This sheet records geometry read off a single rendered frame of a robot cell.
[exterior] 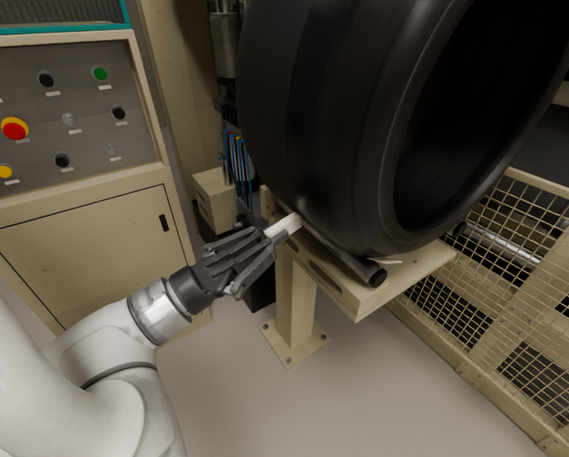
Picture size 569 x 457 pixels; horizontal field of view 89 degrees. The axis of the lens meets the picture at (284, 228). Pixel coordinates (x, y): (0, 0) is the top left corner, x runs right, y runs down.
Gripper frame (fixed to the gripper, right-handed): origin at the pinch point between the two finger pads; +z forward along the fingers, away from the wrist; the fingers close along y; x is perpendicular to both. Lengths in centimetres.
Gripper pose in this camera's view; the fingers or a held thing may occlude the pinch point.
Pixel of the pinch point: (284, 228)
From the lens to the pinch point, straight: 50.7
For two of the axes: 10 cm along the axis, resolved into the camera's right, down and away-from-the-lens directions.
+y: -5.5, -5.2, 6.5
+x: 2.2, 6.6, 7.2
